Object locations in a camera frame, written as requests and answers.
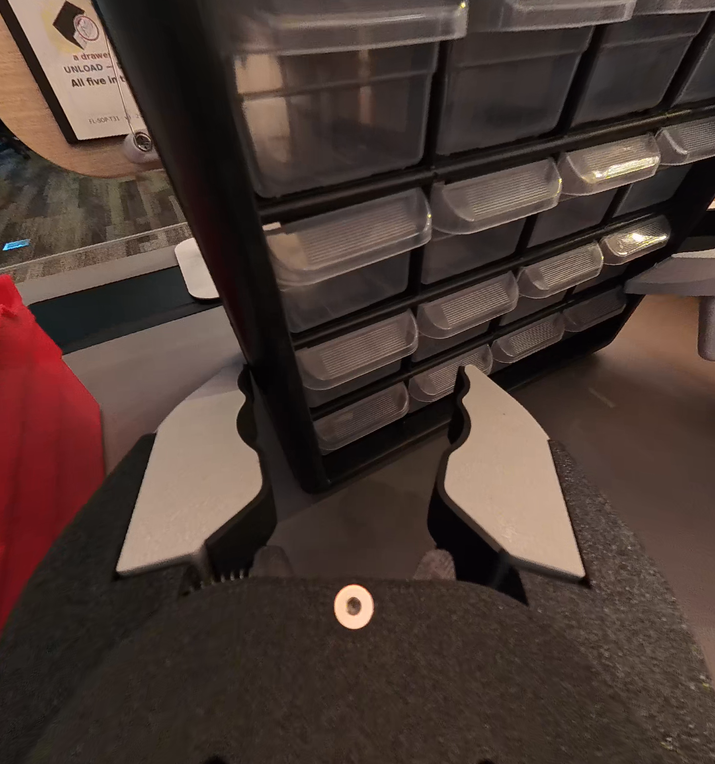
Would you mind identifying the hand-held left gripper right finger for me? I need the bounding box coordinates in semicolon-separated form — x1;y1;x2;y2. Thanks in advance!
427;364;589;586

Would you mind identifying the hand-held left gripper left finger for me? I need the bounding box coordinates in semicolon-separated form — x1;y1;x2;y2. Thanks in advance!
115;364;278;577

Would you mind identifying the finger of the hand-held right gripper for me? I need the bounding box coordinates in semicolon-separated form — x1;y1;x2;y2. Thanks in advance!
624;245;715;299

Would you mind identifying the red plastic bin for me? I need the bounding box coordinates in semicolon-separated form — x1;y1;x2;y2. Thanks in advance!
0;275;105;693

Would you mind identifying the black drawer cabinet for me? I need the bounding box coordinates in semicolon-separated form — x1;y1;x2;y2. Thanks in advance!
95;0;715;496

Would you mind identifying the printed instruction sheet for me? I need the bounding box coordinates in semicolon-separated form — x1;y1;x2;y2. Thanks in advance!
0;0;137;144

